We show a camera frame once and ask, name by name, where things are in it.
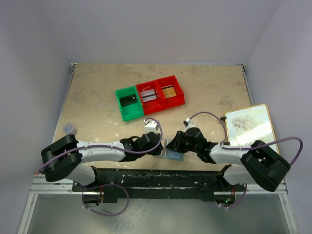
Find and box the white tray with gold rim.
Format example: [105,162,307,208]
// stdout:
[225,104,276,147]

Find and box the silver card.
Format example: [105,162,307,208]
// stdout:
[140,89,157,102]

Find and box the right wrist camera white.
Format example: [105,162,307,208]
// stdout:
[183,118,192,128]

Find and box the green plastic bin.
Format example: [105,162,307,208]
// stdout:
[115,85,144,121]

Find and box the red plastic bin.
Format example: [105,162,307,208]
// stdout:
[156,76,185,109]
[136,80,165,115]

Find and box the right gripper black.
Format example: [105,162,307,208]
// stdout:
[166,131,199,154]

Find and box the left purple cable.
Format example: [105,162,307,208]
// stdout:
[39,117,163,175]

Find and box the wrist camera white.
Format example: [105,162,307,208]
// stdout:
[183,118,192,128]
[144,119,159,134]

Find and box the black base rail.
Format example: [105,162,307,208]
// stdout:
[70,167,247,203]

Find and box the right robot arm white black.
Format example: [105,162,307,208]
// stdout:
[166,127,291,192]

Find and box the right red plastic bin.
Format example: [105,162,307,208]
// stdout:
[156,76,185,109]

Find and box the middle red plastic bin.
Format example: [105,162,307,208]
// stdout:
[136,80,165,115]

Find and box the green card holder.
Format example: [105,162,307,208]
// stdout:
[157,138,184,162]

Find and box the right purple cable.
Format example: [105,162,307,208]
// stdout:
[189,111,304,169]

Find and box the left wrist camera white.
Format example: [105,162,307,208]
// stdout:
[144,119,159,134]

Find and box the black card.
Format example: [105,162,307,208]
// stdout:
[119,95,137,107]

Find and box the gold card in bin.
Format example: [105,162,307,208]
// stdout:
[161,85,176,98]

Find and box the purple cable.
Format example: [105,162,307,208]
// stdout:
[189,111,304,169]
[39,117,163,175]

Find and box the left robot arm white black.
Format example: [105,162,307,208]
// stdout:
[39,132,163,191]

